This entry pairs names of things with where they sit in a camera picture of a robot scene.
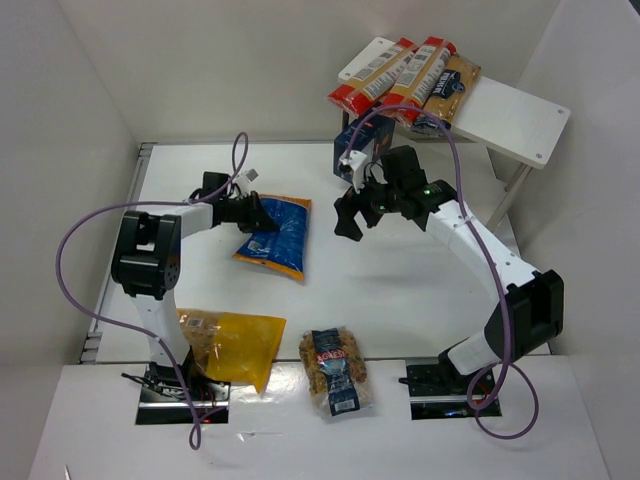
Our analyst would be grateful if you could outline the blue orange pasta bag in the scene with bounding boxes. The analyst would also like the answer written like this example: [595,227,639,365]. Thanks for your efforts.
[232,195,312,282]

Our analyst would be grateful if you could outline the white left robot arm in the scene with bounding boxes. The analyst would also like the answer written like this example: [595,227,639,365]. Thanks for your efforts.
[111,172,279,392]

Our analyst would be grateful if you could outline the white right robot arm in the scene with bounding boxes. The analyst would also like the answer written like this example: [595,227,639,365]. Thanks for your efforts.
[334,146,564,385]

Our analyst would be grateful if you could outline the dark blue pasta box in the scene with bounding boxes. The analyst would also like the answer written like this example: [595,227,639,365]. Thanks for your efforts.
[333,116,395,182]

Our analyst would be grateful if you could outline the yellow pasta bag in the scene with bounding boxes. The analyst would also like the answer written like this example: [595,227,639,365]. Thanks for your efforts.
[177,308,286,394]

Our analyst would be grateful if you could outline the white two-tier shelf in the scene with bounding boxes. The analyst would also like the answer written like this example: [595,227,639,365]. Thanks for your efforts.
[337,37,572,231]

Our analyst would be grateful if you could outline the clear fusilli pasta bag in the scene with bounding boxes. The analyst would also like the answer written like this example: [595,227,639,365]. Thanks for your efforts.
[299,327,373,419]

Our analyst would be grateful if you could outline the dark blue spaghetti pack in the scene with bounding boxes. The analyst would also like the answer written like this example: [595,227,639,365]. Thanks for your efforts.
[411,54,482,136]

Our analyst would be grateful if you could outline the red spaghetti pack left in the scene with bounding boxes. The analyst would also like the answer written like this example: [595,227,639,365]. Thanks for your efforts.
[327,38,418,117]

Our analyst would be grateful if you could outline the red spaghetti pack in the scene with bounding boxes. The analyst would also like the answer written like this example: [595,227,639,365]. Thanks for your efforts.
[381,36,457,108]
[327,38,418,117]

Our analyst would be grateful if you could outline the red spaghetti pack middle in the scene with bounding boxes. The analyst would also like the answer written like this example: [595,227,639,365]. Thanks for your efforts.
[381,36,457,108]

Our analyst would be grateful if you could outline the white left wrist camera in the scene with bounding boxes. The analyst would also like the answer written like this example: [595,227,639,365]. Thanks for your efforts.
[233,168,259,197]

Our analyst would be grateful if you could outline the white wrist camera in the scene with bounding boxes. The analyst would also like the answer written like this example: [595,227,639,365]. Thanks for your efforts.
[233,168,259,197]
[338,150,369,193]

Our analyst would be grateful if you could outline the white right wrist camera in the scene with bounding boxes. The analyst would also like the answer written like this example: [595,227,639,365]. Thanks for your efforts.
[338,150,369,193]

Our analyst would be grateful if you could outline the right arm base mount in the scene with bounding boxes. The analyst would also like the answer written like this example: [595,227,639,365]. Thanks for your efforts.
[398,358,501,421]

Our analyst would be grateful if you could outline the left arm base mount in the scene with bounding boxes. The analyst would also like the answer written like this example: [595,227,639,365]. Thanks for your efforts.
[121,367,231,426]

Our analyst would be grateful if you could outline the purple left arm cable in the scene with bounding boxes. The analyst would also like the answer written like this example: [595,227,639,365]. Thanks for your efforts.
[55,131,250,450]

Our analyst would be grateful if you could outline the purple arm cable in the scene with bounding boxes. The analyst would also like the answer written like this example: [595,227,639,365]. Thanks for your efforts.
[344,104,540,441]
[55,131,250,450]

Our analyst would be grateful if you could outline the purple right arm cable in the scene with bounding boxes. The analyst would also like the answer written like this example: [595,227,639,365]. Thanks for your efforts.
[344,104,540,441]

